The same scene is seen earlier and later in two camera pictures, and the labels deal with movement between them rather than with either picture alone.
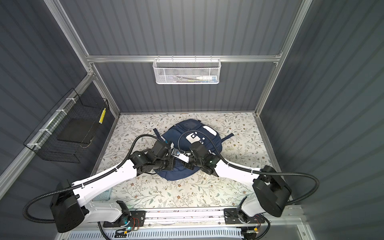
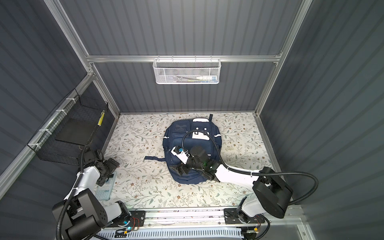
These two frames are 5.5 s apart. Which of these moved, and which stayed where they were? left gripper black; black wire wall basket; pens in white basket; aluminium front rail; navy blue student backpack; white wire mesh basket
Moved: left gripper black; navy blue student backpack
Stayed: white wire mesh basket; pens in white basket; black wire wall basket; aluminium front rail
